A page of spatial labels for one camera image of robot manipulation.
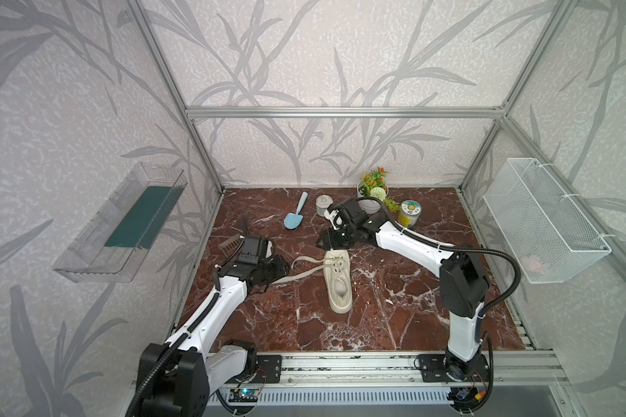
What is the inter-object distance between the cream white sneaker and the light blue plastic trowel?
206 millimetres

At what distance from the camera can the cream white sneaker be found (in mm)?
826

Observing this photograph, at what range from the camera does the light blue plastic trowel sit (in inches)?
42.3
